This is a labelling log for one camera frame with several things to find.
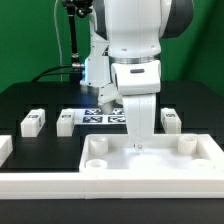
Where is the black cable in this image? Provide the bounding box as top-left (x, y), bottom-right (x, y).
top-left (31, 64), bottom-right (76, 83)

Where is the white cable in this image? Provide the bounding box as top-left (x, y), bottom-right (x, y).
top-left (53, 0), bottom-right (64, 82)

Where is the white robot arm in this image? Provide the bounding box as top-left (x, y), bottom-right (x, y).
top-left (80, 0), bottom-right (194, 149)

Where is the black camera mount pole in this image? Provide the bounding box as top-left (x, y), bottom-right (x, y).
top-left (62, 0), bottom-right (93, 84)

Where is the white L-shaped obstacle fence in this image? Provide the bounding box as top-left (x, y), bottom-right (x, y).
top-left (0, 134), bottom-right (224, 200)

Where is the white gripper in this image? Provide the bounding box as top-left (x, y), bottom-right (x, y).
top-left (122, 94), bottom-right (156, 145)

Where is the white desk tabletop tray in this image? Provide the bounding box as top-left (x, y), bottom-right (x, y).
top-left (79, 134), bottom-right (224, 172)

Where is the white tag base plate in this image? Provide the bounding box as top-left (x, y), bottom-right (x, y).
top-left (75, 108), bottom-right (126, 125)

